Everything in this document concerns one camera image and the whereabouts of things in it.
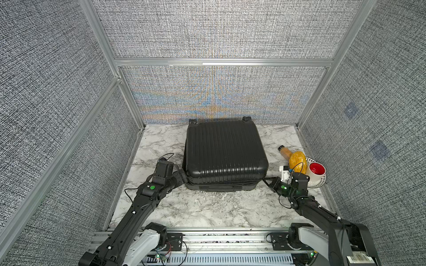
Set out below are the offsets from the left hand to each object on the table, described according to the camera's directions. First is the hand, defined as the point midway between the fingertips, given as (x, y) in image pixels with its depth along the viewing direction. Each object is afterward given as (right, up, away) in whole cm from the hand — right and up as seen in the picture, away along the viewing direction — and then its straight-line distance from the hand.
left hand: (184, 175), depth 81 cm
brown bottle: (+59, +10, +22) cm, 64 cm away
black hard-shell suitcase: (+19, +10, -2) cm, 22 cm away
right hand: (+40, -1, +5) cm, 40 cm away
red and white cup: (+72, 0, +12) cm, 73 cm away
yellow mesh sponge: (+60, +5, +10) cm, 62 cm away
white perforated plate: (+71, +5, +17) cm, 73 cm away
